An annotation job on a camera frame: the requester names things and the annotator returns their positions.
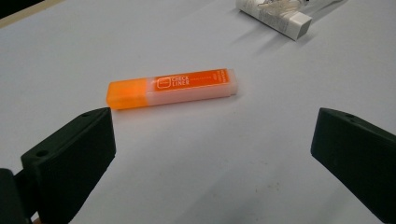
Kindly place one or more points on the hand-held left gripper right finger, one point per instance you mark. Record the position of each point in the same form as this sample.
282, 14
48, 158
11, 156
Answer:
358, 161

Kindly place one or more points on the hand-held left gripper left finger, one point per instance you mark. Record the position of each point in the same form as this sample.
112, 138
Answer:
71, 161

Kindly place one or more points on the orange highlighter pen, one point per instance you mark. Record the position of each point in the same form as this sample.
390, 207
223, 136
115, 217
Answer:
171, 88

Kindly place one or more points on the white table cover sheet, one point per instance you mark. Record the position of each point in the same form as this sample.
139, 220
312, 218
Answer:
193, 174

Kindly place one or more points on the white rectangular capped stick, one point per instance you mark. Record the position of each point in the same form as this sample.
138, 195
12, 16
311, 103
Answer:
280, 20

